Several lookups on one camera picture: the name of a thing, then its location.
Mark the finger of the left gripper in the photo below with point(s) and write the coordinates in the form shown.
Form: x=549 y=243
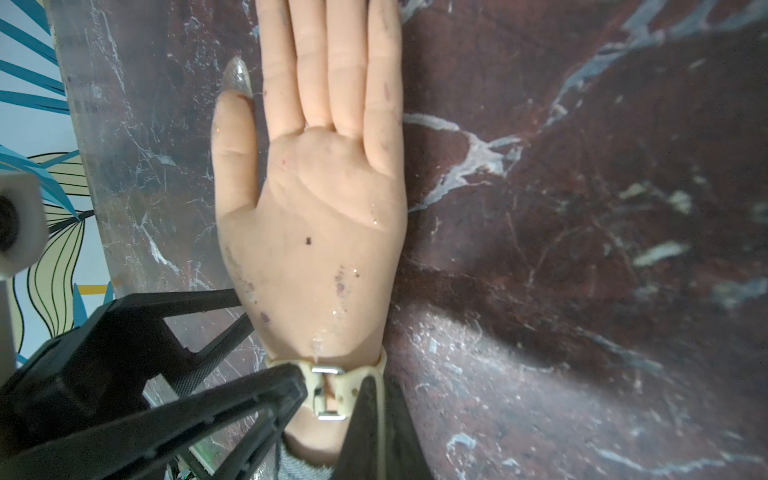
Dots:
x=96 y=373

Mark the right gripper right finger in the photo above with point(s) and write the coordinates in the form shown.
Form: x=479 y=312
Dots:
x=381 y=441

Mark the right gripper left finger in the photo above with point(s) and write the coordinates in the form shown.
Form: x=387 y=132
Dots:
x=139 y=445

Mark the cream wrist watch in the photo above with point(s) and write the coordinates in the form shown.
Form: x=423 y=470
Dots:
x=332 y=392

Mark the mannequin hand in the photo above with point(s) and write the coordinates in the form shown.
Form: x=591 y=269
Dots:
x=312 y=243

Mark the black white plaid sleeve arm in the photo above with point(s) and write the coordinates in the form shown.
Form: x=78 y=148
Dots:
x=290 y=467

